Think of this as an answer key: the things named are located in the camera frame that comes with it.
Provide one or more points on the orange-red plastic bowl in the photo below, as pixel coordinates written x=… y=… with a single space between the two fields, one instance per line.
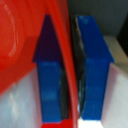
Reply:
x=23 y=40

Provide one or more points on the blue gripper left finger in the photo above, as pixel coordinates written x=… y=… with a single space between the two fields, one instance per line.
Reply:
x=49 y=76

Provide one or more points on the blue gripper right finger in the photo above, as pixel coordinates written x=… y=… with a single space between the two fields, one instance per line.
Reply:
x=95 y=66

